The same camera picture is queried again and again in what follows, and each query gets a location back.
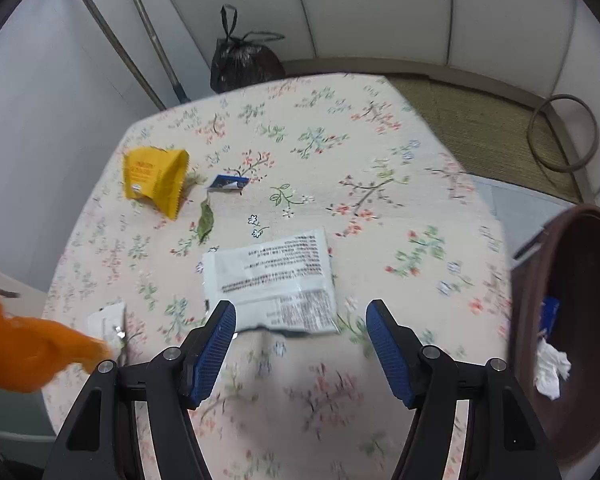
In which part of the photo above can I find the white tissue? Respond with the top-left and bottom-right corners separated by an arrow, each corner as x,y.
533,338 -> 571,401

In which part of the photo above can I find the orange peel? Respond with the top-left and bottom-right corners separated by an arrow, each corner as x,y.
0,301 -> 111,393

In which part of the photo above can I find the white printed plastic wrapper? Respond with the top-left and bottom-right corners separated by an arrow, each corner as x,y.
202,229 -> 338,335

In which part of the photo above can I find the blue cardboard box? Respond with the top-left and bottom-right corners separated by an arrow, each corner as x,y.
539,296 -> 560,338

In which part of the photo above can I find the brown round trash bin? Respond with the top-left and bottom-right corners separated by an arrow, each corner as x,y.
508,204 -> 600,466

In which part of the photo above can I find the white kitchen cabinet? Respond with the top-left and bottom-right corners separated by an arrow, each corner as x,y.
170,0 -> 600,200

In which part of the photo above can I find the small white wrapper scrap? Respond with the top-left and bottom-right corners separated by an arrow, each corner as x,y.
86,301 -> 126,352

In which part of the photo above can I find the floral tablecloth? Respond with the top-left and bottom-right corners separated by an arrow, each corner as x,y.
44,75 -> 510,479

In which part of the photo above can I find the green leaf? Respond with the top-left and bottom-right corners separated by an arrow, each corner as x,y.
197,197 -> 214,245

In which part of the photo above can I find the yellow snack wrapper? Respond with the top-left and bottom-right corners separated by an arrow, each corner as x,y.
122,146 -> 189,220

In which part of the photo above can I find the small blue wrapper scrap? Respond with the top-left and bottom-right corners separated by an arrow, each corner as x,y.
208,174 -> 249,193

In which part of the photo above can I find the woven green floor mat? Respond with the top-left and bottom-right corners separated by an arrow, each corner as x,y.
388,75 -> 582,203

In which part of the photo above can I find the black garbage bag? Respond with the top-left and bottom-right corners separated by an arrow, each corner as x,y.
210,4 -> 286,93

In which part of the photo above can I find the dark hoop ring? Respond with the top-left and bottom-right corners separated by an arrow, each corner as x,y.
526,93 -> 600,175

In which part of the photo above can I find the blue-capped mop handle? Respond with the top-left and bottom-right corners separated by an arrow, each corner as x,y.
132,0 -> 189,104

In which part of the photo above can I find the grey metal mop handle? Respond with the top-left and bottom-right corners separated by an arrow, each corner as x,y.
81,0 -> 166,110

